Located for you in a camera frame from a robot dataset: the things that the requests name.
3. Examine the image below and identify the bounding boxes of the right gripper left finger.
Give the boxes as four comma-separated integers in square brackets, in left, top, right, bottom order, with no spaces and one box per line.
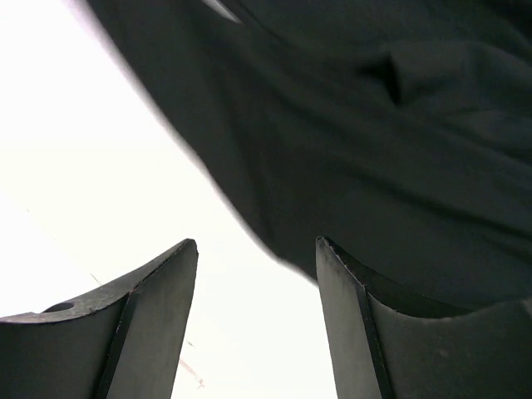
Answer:
[1,239,198,399]

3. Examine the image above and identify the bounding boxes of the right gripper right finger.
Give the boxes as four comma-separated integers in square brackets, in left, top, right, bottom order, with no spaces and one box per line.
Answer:
[316,238,531,399]

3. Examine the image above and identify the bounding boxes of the black trousers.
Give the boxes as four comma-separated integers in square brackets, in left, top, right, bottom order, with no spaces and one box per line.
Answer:
[90,1,531,308]

